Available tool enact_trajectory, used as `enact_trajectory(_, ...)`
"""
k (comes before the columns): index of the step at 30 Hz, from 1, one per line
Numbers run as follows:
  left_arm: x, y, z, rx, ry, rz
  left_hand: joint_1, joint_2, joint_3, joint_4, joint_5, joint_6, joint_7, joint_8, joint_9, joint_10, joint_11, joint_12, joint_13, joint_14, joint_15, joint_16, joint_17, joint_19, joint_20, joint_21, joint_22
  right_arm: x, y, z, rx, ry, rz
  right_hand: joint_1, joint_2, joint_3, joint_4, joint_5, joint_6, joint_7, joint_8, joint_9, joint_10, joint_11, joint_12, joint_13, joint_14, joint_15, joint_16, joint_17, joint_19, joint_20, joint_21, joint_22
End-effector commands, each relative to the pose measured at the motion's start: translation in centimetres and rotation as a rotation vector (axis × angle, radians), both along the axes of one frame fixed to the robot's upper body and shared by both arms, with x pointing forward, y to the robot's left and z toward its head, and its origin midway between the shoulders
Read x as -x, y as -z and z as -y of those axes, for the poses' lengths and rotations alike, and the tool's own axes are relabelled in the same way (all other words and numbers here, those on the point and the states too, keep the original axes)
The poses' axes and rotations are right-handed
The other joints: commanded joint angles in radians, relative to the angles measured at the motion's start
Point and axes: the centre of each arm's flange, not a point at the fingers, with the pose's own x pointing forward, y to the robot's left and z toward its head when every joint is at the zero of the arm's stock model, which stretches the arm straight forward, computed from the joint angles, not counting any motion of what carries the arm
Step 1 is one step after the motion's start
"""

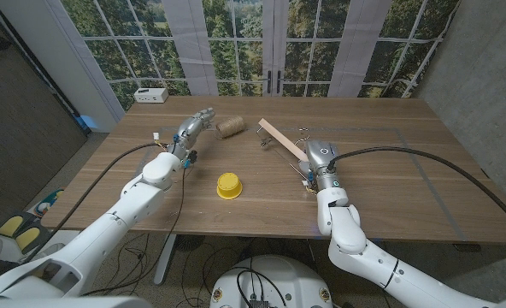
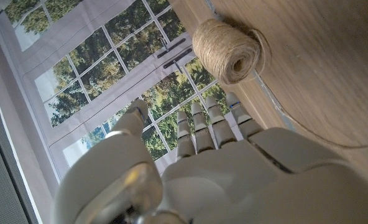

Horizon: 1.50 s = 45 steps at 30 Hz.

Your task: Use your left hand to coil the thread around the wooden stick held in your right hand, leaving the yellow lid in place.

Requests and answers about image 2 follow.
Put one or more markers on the printed window backdrop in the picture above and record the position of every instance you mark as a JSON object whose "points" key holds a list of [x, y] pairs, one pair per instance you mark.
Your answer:
{"points": [[109, 62]]}

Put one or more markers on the jute twine strand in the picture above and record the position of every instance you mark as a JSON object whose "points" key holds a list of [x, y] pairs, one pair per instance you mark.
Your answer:
{"points": [[266, 49]]}

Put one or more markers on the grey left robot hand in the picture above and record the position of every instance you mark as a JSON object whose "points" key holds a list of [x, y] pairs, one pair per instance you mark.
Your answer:
{"points": [[249, 180]]}

